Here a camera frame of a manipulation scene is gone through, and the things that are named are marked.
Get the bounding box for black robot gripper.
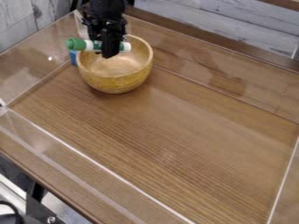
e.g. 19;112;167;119
81;0;127;59

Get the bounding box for green Expo marker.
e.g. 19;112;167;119
65;38;132;53

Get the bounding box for blue block behind bowl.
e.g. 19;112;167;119
69;50;79;67

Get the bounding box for brown wooden bowl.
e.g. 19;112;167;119
76;35;153;94

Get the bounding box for clear acrylic tray walls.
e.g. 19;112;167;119
0;10;299;224

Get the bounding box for black table leg bracket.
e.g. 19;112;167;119
25;182;67;224

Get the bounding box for black cable at corner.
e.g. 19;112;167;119
0;200;25;224

